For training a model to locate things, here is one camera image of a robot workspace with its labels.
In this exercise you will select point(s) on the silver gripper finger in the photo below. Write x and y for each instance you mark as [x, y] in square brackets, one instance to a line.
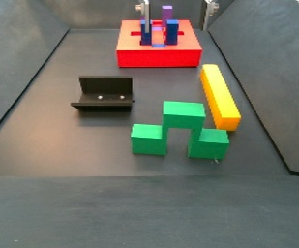
[143, 8]
[211, 7]

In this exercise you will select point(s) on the yellow rectangular block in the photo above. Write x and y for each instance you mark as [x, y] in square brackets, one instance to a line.
[219, 97]

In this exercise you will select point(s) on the red slotted board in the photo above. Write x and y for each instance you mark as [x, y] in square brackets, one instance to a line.
[135, 56]

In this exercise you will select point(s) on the purple U-shaped block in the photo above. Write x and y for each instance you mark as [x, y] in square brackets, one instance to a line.
[167, 9]

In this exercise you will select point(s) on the blue U-shaped block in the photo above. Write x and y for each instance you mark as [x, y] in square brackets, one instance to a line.
[159, 36]

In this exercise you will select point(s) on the green stepped arch block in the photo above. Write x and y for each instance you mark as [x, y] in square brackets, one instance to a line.
[207, 143]

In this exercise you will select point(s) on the black angled bracket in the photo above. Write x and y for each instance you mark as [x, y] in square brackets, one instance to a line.
[105, 92]

